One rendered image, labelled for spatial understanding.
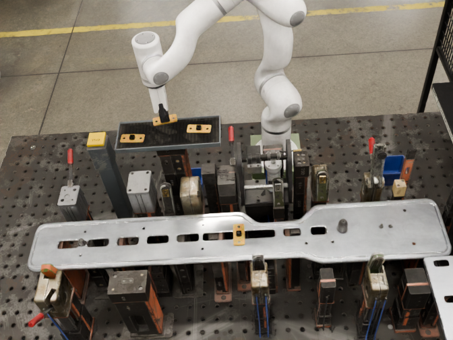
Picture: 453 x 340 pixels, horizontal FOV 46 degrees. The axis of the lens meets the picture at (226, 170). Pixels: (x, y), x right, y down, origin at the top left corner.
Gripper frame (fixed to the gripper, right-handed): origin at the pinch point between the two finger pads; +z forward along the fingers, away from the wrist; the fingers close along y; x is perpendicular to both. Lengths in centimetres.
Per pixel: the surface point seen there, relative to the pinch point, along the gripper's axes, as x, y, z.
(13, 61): -118, -230, 124
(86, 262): -34, 37, 24
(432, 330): 74, 73, 54
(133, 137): -12.1, 1.0, 6.7
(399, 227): 68, 48, 24
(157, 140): -4.2, 3.7, 7.9
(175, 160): 0.3, 4.9, 18.7
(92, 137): -26.8, -4.2, 7.8
